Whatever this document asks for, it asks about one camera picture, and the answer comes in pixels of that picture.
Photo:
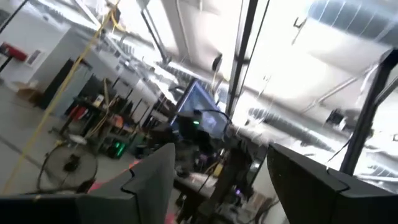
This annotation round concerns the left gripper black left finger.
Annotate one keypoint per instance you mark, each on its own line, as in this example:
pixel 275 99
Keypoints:
pixel 146 193

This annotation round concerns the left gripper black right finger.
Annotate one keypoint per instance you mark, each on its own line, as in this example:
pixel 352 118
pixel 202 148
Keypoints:
pixel 311 193

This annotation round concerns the computer monitor with blue screen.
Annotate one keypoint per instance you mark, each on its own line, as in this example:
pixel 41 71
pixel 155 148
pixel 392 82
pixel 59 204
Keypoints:
pixel 199 102

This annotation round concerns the cluttered workbench shelf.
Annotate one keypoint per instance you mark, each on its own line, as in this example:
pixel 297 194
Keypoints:
pixel 102 121

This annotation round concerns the round floor fan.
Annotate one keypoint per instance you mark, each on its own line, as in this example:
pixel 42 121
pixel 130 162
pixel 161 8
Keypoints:
pixel 70 165

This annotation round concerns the red object on black stand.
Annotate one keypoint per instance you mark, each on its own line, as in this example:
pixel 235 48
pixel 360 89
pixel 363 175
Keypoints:
pixel 14 51

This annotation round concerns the silver ribbed ventilation duct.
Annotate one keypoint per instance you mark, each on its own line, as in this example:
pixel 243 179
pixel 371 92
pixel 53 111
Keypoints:
pixel 289 127
pixel 354 21

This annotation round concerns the cardboard box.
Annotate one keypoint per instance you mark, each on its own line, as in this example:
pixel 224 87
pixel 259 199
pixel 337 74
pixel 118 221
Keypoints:
pixel 28 95

